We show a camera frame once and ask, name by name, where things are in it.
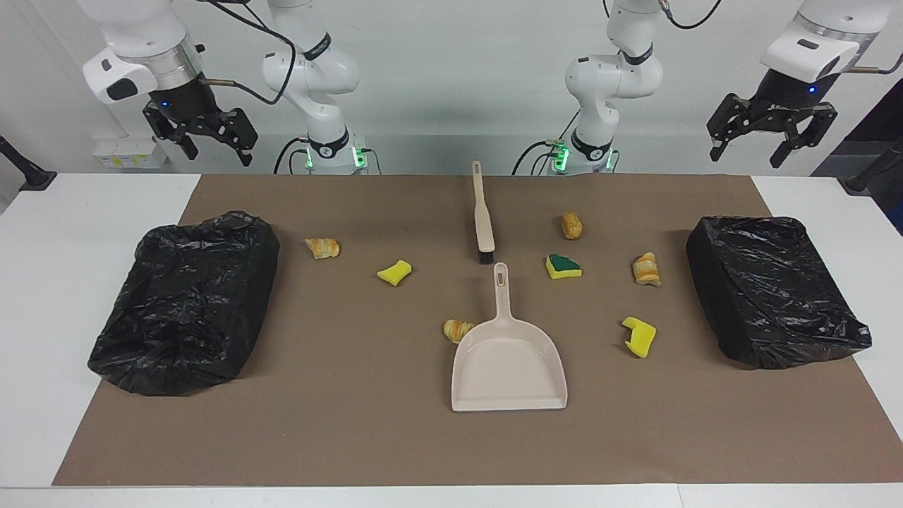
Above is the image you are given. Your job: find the black bag lined bin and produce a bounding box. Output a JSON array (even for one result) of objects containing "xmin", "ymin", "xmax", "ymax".
[
  {"xmin": 87, "ymin": 210, "xmax": 281, "ymax": 397},
  {"xmin": 686, "ymin": 216, "xmax": 873, "ymax": 370}
]

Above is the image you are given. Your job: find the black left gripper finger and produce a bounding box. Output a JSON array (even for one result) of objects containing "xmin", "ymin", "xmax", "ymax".
[
  {"xmin": 708, "ymin": 94, "xmax": 752, "ymax": 162},
  {"xmin": 770, "ymin": 102, "xmax": 839, "ymax": 169}
]

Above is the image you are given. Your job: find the beige hand brush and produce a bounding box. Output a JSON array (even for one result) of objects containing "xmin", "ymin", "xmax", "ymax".
[{"xmin": 471, "ymin": 161, "xmax": 496, "ymax": 265}]

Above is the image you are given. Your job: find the black base cable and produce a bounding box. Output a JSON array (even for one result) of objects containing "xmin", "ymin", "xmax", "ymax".
[
  {"xmin": 274, "ymin": 138, "xmax": 311, "ymax": 175},
  {"xmin": 511, "ymin": 139, "xmax": 565, "ymax": 175}
]

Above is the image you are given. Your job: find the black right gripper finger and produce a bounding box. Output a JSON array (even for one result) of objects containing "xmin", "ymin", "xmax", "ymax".
[
  {"xmin": 205, "ymin": 107, "xmax": 259, "ymax": 167},
  {"xmin": 143, "ymin": 102, "xmax": 200, "ymax": 160}
]

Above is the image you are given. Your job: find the green and yellow sponge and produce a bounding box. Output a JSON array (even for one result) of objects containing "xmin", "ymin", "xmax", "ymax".
[{"xmin": 545, "ymin": 254, "xmax": 583, "ymax": 280}]

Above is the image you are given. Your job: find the black pole stand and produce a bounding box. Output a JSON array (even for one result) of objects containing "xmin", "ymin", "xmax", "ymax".
[
  {"xmin": 845, "ymin": 138, "xmax": 903, "ymax": 193},
  {"xmin": 0, "ymin": 135, "xmax": 57, "ymax": 191}
]

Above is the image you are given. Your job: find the yellow sponge piece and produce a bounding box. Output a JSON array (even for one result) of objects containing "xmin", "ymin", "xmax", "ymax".
[
  {"xmin": 621, "ymin": 317, "xmax": 657, "ymax": 358},
  {"xmin": 377, "ymin": 260, "xmax": 413, "ymax": 286}
]

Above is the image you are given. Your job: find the brown paper table mat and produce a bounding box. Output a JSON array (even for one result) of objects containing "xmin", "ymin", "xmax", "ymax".
[{"xmin": 53, "ymin": 174, "xmax": 903, "ymax": 486}]

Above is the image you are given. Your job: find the white power strip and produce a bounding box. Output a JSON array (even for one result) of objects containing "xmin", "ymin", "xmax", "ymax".
[{"xmin": 93, "ymin": 136, "xmax": 170, "ymax": 170}]

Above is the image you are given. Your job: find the beige plastic dustpan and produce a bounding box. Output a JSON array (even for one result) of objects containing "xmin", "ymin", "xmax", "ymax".
[{"xmin": 451, "ymin": 262, "xmax": 569, "ymax": 413}]

